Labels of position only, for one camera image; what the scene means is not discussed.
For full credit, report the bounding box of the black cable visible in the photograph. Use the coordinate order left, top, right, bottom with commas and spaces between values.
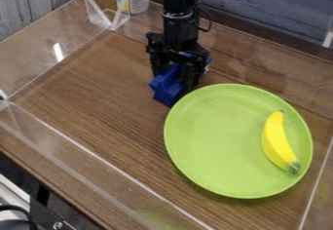
0, 201, 47, 230

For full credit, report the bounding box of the blue plastic block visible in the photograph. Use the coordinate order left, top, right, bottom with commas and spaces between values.
148, 53, 212, 106

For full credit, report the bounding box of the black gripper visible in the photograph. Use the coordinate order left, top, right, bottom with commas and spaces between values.
146, 15, 210, 93

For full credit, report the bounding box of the green round plate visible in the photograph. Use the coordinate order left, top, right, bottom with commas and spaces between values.
164, 84, 313, 199

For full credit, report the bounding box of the yellow toy banana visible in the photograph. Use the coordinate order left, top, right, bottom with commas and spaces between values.
262, 111, 301, 174

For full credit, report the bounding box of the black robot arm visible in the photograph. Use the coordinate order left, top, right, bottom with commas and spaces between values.
146, 0, 211, 93

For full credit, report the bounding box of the clear acrylic enclosure wall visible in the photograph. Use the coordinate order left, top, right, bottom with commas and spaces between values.
0, 0, 333, 230

